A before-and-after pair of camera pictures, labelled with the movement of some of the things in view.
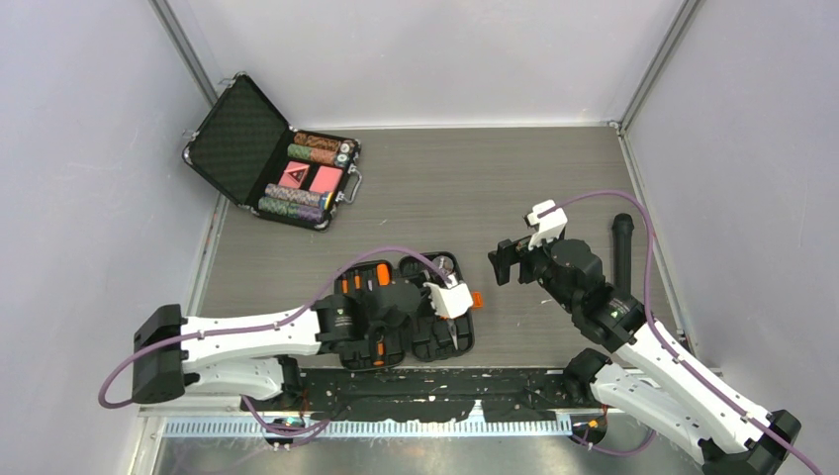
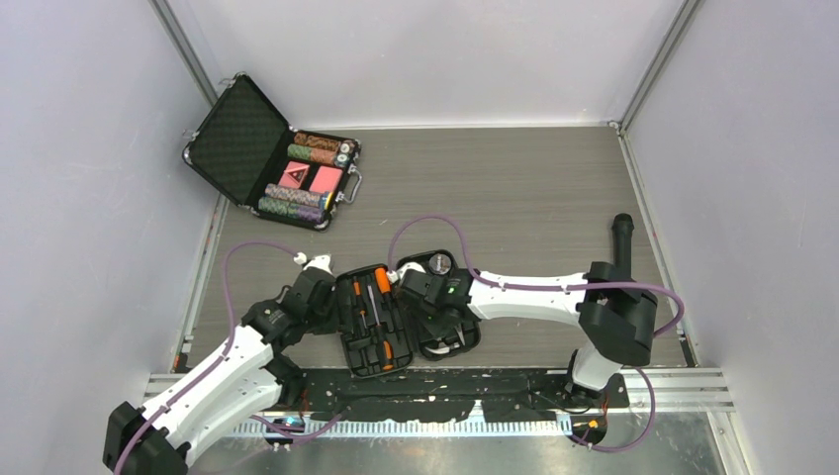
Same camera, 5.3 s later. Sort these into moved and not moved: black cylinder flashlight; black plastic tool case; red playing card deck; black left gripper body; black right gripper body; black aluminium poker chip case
Moved: black left gripper body; black right gripper body
Not moved: black plastic tool case; red playing card deck; black aluminium poker chip case; black cylinder flashlight
